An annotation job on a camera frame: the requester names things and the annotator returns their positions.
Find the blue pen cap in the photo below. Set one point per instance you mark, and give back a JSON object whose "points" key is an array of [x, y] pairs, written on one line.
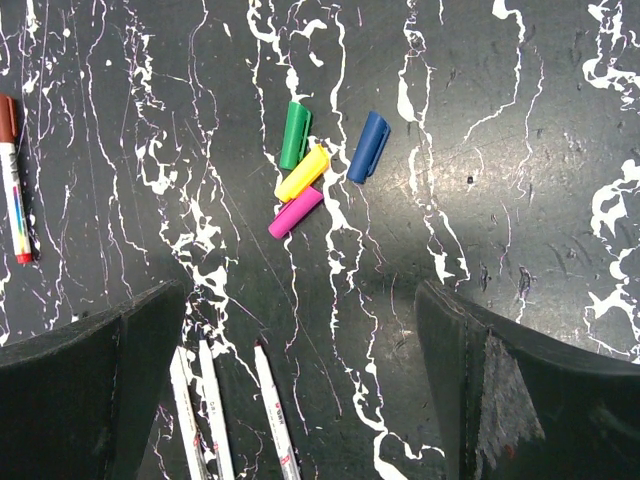
{"points": [[370, 146]]}

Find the red marker pen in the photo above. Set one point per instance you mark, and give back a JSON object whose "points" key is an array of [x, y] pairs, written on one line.
{"points": [[16, 214]]}

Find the blue marker pen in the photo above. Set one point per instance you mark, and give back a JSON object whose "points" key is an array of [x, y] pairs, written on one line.
{"points": [[216, 415]]}

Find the green pen cap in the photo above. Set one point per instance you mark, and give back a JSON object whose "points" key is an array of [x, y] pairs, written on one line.
{"points": [[295, 137]]}

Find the yellow marker pen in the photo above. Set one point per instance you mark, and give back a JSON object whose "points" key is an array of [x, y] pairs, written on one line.
{"points": [[188, 426]]}

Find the yellow pen cap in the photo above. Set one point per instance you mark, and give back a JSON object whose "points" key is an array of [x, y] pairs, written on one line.
{"points": [[313, 165]]}

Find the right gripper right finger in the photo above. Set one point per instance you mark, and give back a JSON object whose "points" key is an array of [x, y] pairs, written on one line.
{"points": [[513, 403]]}

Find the pink marker pen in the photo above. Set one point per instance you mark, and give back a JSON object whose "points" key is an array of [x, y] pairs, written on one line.
{"points": [[277, 422]]}

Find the brown pen cap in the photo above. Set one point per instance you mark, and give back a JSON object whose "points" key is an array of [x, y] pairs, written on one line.
{"points": [[8, 120]]}

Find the pink pen cap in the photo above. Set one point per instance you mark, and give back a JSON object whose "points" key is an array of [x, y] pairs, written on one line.
{"points": [[294, 212]]}

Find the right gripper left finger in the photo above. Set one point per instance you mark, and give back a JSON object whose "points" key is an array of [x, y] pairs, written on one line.
{"points": [[78, 402]]}

